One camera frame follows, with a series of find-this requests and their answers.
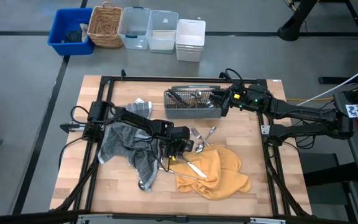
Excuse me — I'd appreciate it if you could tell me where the yellow terry towel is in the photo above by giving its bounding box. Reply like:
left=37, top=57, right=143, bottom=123
left=168, top=144, right=251, bottom=200

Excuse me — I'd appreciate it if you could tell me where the yellow floor cable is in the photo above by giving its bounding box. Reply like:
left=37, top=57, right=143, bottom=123
left=286, top=96, right=334, bottom=103

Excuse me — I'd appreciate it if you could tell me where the black floor frame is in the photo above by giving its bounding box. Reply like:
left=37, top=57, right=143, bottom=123
left=317, top=0, right=358, bottom=85

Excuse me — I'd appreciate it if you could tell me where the steel fork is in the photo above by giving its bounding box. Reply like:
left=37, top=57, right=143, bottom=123
left=190, top=127, right=211, bottom=147

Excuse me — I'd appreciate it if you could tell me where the clear bin with blue latch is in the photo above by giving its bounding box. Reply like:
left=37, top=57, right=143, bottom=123
left=117, top=6, right=152, bottom=50

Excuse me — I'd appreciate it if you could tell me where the dark cloth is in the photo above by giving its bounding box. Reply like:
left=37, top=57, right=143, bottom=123
left=63, top=29, right=83, bottom=44

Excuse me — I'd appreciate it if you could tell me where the blue plastic bin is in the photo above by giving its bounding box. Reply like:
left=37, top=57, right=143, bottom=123
left=47, top=7, right=95, bottom=56

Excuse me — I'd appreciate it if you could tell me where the clear plastic bin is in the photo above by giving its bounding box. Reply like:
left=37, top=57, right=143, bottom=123
left=146, top=9, right=179, bottom=54

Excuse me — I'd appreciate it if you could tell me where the black stand leg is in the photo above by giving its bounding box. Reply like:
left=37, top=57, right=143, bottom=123
left=277, top=0, right=319, bottom=42

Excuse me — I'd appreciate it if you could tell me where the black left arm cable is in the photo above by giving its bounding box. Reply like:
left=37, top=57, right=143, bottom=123
left=57, top=136, right=86, bottom=170

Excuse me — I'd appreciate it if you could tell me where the wicker basket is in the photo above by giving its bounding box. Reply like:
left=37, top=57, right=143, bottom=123
left=86, top=1, right=124, bottom=49

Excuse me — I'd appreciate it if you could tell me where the silver metal bracket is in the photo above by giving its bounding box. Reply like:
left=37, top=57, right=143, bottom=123
left=76, top=213, right=115, bottom=224
left=249, top=217, right=287, bottom=224

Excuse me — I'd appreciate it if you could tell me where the white cable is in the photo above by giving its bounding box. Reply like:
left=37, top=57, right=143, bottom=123
left=296, top=58, right=358, bottom=106

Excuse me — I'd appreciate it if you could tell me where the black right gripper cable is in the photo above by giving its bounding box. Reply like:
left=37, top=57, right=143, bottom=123
left=219, top=68, right=245, bottom=86

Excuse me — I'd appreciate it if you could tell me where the grey plastic silverware caddy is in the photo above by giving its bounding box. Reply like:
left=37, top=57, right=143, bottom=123
left=163, top=85, right=227, bottom=119

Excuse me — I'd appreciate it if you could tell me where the grey checked dish towel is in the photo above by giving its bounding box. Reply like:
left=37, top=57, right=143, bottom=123
left=97, top=100, right=163, bottom=191

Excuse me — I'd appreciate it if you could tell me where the white plastic bin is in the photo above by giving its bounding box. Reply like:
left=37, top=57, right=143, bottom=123
left=175, top=19, right=206, bottom=62

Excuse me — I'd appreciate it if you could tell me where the steel table knife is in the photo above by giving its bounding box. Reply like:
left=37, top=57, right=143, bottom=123
left=167, top=89, right=185, bottom=107
left=171, top=90, right=188, bottom=108
left=178, top=155, right=208, bottom=179

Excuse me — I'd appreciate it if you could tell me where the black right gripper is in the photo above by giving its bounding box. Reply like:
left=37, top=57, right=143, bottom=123
left=209, top=83, right=272, bottom=118

